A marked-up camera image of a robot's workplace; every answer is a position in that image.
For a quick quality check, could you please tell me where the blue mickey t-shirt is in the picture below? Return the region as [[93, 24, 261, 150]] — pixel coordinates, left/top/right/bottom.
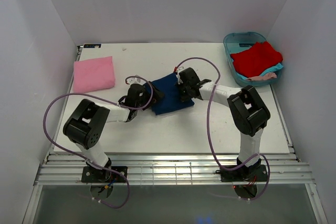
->
[[151, 73, 195, 115]]

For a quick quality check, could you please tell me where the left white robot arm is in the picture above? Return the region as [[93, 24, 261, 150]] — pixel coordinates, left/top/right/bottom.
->
[[63, 83, 165, 182]]

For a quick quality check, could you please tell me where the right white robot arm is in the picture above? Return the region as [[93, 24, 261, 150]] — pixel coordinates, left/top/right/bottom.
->
[[175, 68, 270, 184]]

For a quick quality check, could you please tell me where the folded pink t-shirt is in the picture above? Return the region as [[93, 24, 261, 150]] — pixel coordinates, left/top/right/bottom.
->
[[72, 56, 115, 93]]

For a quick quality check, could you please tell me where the blue label sticker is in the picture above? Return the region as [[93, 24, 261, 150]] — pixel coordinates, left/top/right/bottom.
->
[[83, 44, 101, 48]]

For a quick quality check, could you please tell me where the teal plastic basket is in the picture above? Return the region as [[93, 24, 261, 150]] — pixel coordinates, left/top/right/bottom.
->
[[223, 32, 284, 87]]

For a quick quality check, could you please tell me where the red t-shirt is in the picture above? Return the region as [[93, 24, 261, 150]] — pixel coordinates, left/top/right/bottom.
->
[[230, 41, 283, 79]]

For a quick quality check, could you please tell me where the light pink t-shirt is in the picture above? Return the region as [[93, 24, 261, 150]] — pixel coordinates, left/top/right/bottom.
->
[[246, 72, 277, 81]]

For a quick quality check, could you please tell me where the light blue t-shirt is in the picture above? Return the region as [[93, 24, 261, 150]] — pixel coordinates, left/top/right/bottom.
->
[[260, 63, 284, 76]]

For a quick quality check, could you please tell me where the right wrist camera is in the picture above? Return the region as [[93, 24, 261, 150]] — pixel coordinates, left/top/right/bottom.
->
[[173, 67, 184, 85]]

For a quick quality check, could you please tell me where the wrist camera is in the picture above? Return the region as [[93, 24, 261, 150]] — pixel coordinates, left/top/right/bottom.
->
[[125, 76, 142, 85], [173, 67, 184, 85]]

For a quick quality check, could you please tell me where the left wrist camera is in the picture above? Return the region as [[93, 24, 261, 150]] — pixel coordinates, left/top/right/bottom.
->
[[125, 76, 142, 85]]

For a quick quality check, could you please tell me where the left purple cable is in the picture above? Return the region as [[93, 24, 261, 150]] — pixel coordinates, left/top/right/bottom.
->
[[43, 74, 154, 208]]

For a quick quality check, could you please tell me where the purple cable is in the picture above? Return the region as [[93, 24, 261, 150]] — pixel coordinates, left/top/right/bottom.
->
[[174, 57, 271, 200], [43, 74, 154, 208]]

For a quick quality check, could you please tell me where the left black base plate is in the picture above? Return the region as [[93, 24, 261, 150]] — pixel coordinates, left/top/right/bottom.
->
[[81, 166, 125, 184]]

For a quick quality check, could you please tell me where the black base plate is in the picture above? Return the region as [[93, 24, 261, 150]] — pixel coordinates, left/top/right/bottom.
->
[[215, 165, 268, 182], [81, 166, 125, 184]]

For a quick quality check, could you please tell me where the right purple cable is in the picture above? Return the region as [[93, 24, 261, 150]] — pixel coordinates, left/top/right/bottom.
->
[[174, 57, 271, 200]]

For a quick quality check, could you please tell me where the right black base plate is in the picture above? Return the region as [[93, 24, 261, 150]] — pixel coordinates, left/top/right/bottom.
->
[[215, 165, 268, 182]]

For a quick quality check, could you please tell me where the aluminium frame rail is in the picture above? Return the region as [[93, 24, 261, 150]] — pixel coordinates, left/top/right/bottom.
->
[[35, 153, 315, 186]]

